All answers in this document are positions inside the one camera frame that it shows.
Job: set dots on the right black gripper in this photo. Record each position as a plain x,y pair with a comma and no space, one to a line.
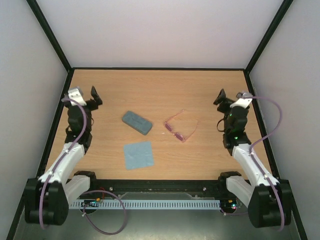
227,105

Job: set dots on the left controller board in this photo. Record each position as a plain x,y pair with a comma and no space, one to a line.
94,203

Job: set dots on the light blue cleaning cloth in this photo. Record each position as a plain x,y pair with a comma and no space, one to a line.
138,155

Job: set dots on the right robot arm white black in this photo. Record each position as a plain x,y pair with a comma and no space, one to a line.
268,201

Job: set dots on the black aluminium frame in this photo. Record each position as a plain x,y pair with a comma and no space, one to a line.
165,185

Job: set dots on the right controller board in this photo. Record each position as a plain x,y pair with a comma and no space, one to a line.
230,204

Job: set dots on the controller board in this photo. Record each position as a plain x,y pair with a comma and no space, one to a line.
94,203
230,204

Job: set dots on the grey glasses case green lining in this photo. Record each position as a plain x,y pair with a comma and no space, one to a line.
138,123

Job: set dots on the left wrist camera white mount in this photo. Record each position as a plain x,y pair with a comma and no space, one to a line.
76,94

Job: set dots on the light blue slotted cable duct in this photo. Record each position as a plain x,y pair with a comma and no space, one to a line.
130,204

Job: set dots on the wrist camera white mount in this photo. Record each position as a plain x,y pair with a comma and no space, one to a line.
244,99
76,94

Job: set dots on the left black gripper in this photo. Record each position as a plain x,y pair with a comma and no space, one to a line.
98,100

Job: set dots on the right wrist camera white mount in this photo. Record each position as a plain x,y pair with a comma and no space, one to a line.
244,99

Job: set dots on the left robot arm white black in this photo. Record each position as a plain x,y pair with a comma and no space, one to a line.
47,197

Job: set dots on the pink sunglasses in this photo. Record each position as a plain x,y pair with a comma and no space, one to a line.
182,138

